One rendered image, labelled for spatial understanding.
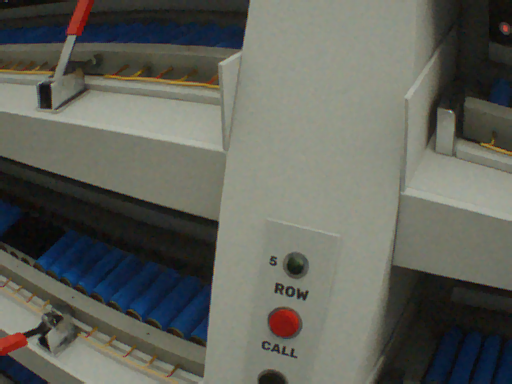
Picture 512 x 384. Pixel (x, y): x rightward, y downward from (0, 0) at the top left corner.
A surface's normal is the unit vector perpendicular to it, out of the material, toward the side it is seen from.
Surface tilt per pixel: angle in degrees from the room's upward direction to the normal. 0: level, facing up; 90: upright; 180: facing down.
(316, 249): 90
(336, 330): 90
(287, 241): 90
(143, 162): 111
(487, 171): 20
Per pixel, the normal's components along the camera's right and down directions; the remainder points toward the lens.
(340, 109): -0.44, 0.14
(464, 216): -0.46, 0.48
